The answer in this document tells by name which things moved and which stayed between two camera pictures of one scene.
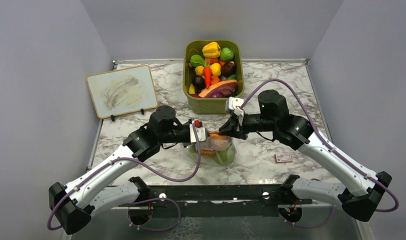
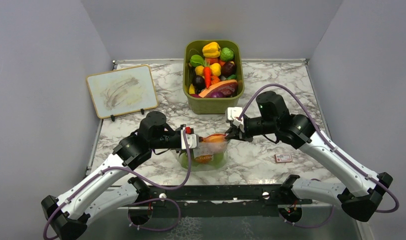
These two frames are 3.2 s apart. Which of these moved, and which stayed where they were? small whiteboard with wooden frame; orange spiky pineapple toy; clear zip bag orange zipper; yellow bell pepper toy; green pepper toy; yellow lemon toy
Moved: clear zip bag orange zipper; orange spiky pineapple toy
Stayed: yellow bell pepper toy; yellow lemon toy; green pepper toy; small whiteboard with wooden frame
